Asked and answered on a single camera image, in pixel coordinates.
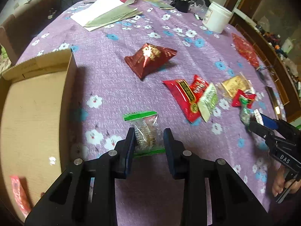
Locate pale green snack packet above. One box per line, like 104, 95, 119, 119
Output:
198, 83, 218, 122

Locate person's right hand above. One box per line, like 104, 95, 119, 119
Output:
272, 165, 300, 197

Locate black phone stand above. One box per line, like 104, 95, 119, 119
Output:
256, 66, 270, 85

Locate pink snack packet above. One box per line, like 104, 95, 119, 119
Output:
10, 176, 31, 218

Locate small red candy packet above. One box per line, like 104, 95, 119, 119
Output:
190, 75, 209, 101

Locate small green booklet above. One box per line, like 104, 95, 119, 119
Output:
144, 0, 174, 10

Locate red green-label snack packet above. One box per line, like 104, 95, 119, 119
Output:
163, 79, 201, 123

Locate clear green-edged snack packet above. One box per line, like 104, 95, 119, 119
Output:
123, 111, 165, 157

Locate wooden side shelf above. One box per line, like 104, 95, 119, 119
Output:
230, 14, 300, 122

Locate brown armchair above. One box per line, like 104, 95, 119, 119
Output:
1, 0, 59, 65

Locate black smartphone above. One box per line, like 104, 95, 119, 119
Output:
265, 86, 282, 120

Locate purple floral tablecloth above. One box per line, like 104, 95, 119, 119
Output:
14, 0, 290, 226

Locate clear glass bowl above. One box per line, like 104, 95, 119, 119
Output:
188, 0, 208, 14

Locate red gold foil snack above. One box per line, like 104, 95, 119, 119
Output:
125, 43, 177, 80

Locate black small container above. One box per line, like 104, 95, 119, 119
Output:
170, 0, 190, 13

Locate cardboard box tray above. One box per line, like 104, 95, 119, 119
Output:
1, 49, 77, 221

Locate yellow biscuit packet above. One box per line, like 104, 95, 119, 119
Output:
219, 72, 252, 98

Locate red mesh gift bag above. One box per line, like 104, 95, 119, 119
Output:
231, 33, 260, 69

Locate white plastic jar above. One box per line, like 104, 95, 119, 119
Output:
202, 2, 233, 34

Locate white and green papers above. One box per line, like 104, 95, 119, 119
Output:
70, 0, 142, 32

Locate small green candy packet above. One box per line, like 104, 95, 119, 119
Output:
239, 95, 251, 127

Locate red black-label snack packet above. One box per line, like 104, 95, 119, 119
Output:
232, 89, 256, 109

